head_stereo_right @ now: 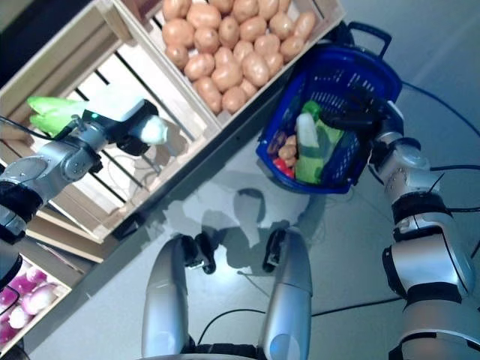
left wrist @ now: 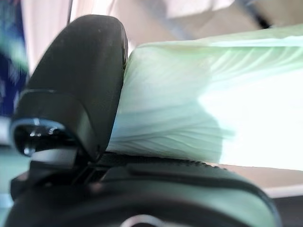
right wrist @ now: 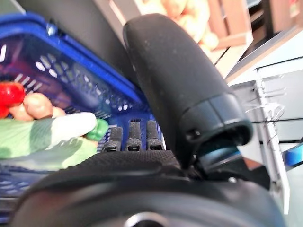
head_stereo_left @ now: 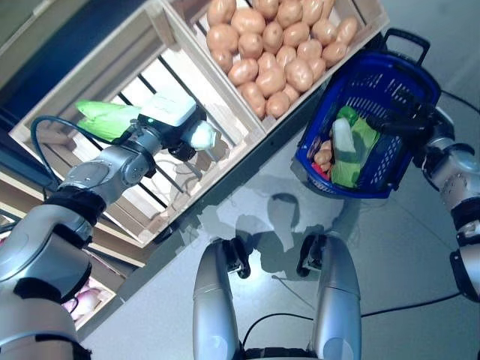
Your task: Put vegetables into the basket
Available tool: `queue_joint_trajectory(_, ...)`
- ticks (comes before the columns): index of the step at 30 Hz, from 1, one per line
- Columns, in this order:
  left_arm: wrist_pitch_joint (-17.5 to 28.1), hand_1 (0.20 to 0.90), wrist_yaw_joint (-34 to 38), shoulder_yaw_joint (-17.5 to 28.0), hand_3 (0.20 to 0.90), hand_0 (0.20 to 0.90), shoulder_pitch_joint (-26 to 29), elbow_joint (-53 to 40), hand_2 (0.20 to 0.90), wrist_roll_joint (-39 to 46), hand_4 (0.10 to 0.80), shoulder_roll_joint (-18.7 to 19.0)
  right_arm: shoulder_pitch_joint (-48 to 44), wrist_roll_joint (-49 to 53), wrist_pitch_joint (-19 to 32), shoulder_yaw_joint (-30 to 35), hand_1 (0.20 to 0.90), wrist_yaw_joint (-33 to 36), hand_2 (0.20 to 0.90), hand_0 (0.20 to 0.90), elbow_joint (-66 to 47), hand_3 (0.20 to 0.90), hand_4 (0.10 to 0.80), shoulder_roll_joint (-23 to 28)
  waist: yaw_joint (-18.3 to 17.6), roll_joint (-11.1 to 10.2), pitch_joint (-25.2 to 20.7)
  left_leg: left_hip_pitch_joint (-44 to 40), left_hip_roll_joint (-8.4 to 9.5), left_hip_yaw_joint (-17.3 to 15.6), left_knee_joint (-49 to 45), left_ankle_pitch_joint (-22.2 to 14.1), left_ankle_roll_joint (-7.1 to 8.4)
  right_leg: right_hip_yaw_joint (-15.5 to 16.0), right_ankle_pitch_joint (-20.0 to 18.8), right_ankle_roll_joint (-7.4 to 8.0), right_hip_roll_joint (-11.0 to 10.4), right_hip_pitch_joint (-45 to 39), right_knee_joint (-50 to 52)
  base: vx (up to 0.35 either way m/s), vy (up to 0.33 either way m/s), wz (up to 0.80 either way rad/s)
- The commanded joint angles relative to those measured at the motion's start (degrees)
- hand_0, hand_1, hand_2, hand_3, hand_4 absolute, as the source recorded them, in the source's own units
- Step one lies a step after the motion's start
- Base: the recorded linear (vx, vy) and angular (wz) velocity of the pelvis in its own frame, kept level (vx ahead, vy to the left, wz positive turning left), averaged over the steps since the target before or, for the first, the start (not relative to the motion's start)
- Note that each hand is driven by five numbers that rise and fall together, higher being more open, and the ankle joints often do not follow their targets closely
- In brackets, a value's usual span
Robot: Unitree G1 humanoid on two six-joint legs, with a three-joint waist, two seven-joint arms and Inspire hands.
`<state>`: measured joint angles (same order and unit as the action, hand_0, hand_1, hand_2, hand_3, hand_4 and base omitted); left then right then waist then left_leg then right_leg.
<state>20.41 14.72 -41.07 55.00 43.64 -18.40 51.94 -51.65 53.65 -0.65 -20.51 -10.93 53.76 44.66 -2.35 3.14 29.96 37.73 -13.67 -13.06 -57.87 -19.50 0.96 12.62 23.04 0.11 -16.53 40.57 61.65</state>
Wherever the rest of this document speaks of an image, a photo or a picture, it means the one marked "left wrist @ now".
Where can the blue plastic shopping basket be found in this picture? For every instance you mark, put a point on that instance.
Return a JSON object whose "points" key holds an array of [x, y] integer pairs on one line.
{"points": [[9, 94]]}

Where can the green white napa cabbage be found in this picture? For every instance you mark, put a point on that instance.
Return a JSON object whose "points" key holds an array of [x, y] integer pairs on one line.
{"points": [[14, 52], [189, 94]]}

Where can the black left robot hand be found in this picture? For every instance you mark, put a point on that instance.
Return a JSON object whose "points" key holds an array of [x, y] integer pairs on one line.
{"points": [[78, 71]]}

